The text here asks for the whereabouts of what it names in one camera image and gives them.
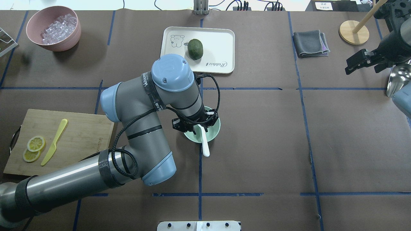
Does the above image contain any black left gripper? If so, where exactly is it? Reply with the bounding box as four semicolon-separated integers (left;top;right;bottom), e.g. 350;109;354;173
172;108;219;133

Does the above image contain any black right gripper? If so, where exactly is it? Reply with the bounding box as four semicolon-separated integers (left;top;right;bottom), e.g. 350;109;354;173
345;0;411;75

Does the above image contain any green ceramic bowl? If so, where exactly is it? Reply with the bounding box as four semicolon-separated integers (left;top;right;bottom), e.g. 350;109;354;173
183;118;221;143

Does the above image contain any white plastic spoon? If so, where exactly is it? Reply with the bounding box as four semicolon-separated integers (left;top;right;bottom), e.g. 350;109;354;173
197;124;210;157

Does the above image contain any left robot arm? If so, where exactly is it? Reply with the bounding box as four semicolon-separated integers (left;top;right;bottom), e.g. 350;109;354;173
1;54;218;229

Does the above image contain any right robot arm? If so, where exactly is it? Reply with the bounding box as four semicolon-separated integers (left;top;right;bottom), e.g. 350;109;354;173
345;0;411;117

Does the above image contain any pink bowl with ice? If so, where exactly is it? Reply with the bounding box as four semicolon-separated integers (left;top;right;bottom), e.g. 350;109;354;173
26;6;81;52

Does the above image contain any wooden mug stand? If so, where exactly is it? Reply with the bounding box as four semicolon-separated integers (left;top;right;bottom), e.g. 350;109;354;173
338;0;387;45

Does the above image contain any metal scoop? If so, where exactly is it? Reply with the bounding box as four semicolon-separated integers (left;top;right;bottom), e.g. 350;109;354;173
386;60;411;98

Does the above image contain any grey folded cloth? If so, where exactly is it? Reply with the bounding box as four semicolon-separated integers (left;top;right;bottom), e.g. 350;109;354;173
292;30;330;58

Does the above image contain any white rabbit tray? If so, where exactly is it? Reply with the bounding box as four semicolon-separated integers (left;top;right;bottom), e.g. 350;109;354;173
160;27;235;74

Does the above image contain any green avocado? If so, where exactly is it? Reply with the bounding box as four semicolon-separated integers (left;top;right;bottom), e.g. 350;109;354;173
187;38;204;60

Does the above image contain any black box with label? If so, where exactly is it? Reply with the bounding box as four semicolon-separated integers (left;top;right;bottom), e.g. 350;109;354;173
305;0;359;12

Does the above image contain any black usb hub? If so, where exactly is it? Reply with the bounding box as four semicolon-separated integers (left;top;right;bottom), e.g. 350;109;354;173
233;0;286;12

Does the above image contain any wooden cutting board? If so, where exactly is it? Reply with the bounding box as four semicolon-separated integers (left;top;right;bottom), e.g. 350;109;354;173
4;109;117;176

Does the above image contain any yellow plastic knife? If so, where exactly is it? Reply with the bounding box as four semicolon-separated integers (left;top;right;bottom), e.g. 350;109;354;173
41;118;68;166

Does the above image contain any lemon slice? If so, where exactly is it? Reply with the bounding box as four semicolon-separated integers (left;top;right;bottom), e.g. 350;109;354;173
22;149;41;163
27;136;46;152

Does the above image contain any aluminium frame post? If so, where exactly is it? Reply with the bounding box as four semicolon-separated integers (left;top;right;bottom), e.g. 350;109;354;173
193;0;210;15

